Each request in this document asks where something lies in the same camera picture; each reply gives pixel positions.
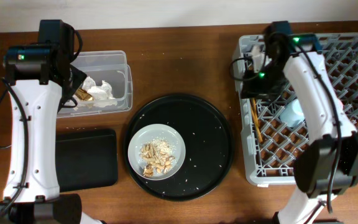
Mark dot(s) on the white tissue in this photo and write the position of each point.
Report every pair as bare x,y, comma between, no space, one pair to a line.
102,95

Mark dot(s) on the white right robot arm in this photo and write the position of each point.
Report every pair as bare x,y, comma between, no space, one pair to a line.
330,165

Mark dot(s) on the black rectangular tray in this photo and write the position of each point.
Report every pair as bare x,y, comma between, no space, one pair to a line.
86,160

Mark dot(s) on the wooden chopstick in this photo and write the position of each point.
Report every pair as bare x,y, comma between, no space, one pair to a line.
258,133
254,111

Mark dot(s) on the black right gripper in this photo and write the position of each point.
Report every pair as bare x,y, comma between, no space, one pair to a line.
252,90

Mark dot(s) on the gold snack wrapper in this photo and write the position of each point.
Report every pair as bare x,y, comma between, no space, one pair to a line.
83,95

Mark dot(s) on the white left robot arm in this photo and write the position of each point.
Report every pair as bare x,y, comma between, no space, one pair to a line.
40,78

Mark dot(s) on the grey dishwasher rack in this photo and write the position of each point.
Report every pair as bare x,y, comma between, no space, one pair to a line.
271,162

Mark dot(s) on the blue cup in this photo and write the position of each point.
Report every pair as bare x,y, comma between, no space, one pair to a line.
292,114

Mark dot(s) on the round black serving tray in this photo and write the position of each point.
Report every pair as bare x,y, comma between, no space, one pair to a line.
208,142

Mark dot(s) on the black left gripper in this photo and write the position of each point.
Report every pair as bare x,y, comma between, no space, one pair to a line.
79,76

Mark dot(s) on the peanut shells and rice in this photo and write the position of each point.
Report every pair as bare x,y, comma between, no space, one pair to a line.
158,156

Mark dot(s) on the grey plate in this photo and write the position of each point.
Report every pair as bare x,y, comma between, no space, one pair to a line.
148,133

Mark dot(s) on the clear plastic waste bin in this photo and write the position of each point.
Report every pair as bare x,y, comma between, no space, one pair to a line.
104,66

